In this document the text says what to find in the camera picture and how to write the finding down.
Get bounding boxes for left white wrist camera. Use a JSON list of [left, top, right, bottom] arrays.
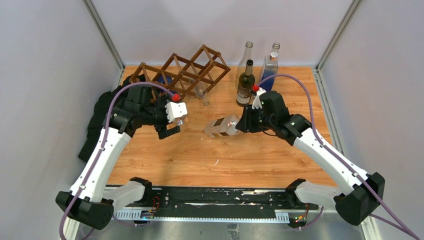
[[165, 101, 188, 125]]

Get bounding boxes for blue bottle with BLUE text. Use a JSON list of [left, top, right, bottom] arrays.
[[156, 75, 173, 86]]

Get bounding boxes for clear bottle with black label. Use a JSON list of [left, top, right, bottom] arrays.
[[235, 41, 253, 89]]

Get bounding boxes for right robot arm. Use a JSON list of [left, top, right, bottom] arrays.
[[235, 90, 385, 226]]

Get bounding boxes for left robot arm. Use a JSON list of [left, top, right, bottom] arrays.
[[55, 82, 188, 230]]

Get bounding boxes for small clear bottle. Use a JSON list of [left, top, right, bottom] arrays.
[[193, 81, 210, 106]]

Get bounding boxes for clear tall wine bottle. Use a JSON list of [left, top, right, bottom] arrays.
[[270, 42, 280, 58]]

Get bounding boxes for brown wooden wine rack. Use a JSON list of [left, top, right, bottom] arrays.
[[130, 44, 231, 99]]

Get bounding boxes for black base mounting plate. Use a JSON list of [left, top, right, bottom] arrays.
[[120, 186, 320, 220]]

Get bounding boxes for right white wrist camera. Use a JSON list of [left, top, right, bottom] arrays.
[[251, 87, 266, 110]]

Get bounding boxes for black cloth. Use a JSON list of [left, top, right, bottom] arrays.
[[78, 75, 132, 163]]

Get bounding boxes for aluminium slotted rail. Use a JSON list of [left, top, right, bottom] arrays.
[[81, 209, 291, 223]]

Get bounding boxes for dark green wine bottle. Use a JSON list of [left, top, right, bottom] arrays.
[[236, 59, 255, 106]]

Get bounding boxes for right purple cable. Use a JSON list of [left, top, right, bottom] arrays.
[[252, 73, 424, 240]]

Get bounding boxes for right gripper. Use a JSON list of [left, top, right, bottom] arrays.
[[235, 103, 276, 134]]

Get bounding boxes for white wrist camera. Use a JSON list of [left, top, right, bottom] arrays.
[[251, 87, 266, 110], [165, 101, 188, 125]]

